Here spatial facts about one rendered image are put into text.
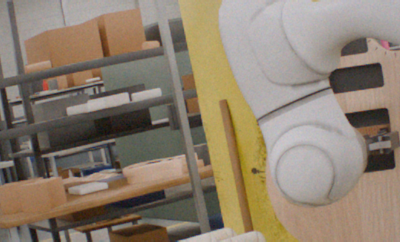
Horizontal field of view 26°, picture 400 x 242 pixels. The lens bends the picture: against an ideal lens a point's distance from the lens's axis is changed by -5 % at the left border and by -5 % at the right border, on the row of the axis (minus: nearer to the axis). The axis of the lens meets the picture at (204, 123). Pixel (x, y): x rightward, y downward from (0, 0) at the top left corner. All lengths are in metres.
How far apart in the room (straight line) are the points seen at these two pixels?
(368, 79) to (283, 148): 0.44
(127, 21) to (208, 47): 3.95
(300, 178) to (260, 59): 0.15
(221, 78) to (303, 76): 1.22
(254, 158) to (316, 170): 1.20
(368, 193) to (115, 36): 4.85
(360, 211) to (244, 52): 0.46
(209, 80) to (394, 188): 1.00
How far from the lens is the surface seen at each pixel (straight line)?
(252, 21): 1.06
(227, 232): 1.29
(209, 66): 2.30
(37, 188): 4.79
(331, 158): 1.01
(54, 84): 11.32
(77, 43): 6.04
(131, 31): 6.23
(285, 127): 1.05
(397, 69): 1.41
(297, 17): 1.04
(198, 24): 2.31
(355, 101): 1.42
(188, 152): 4.76
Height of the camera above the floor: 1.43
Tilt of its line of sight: 3 degrees down
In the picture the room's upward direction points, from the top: 11 degrees counter-clockwise
